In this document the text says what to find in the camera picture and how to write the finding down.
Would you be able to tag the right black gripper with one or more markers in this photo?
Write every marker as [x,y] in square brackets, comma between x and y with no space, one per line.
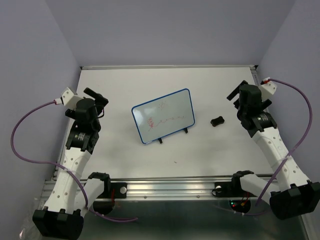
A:
[236,91]

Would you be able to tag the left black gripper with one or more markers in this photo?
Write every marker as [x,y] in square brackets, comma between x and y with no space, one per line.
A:
[100,101]

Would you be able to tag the black whiteboard eraser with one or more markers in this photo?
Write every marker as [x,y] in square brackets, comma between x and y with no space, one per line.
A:
[217,121]

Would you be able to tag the blue framed small whiteboard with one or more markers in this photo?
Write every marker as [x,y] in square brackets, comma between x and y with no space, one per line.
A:
[164,115]

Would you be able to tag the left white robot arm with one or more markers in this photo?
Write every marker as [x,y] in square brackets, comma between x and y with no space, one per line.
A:
[62,215]

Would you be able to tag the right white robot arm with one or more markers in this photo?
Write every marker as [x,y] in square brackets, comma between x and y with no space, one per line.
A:
[289,192]

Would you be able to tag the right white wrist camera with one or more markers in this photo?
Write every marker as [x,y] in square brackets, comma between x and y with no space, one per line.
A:
[267,88]

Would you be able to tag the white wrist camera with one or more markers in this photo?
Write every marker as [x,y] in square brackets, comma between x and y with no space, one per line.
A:
[69,98]
[267,88]

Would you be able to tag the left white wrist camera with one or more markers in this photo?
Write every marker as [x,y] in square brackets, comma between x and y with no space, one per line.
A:
[69,98]

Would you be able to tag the aluminium mounting rail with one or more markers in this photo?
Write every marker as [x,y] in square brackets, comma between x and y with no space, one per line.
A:
[174,189]

